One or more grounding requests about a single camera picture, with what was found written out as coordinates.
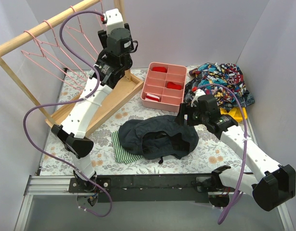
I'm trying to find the dark navy shorts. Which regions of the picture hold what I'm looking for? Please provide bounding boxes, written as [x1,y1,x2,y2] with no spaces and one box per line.
[118,115,199,164]

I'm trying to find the green white striped shorts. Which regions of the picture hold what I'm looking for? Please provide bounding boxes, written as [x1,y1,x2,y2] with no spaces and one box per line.
[111,131,143,164]

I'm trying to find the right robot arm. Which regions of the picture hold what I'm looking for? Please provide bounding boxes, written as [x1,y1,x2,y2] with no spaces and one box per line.
[175,95,296,211]

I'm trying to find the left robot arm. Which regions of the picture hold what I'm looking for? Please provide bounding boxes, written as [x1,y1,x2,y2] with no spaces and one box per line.
[51,23,137,193]

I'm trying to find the colourful comic print shorts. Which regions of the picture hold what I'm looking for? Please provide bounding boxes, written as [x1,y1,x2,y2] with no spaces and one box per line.
[184,63,255,111]

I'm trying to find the pink divided organizer box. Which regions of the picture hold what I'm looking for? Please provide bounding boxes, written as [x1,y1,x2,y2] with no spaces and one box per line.
[141,62,187,112]

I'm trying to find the red sock middle compartment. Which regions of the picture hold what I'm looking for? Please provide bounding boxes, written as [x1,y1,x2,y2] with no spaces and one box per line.
[166,82,182,90]

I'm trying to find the red sock compartment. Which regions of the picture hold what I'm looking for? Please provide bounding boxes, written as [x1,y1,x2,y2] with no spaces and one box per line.
[166,82,182,90]
[152,66,167,73]

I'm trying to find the red white striped sock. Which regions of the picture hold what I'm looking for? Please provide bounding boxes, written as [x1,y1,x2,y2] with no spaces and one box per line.
[145,93,160,102]

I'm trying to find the yellow plastic tray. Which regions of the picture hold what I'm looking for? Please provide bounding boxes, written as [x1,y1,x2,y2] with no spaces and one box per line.
[220,107,247,123]

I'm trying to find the red sock top compartment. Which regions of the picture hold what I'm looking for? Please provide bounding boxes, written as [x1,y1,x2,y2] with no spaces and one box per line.
[152,66,167,73]

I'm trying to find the wooden clothes rack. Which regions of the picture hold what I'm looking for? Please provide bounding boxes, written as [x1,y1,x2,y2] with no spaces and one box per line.
[0,0,143,135]

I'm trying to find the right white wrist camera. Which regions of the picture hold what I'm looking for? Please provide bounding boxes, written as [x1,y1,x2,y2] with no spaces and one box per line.
[191,87,206,107]

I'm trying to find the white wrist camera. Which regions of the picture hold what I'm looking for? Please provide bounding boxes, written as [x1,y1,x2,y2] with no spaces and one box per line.
[191,87,206,107]
[103,8,124,35]

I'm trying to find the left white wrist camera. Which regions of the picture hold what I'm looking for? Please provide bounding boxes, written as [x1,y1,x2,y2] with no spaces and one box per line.
[103,8,124,35]

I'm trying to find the aluminium frame rail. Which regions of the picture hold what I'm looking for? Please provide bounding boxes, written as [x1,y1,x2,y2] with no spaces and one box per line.
[15,176,294,231]

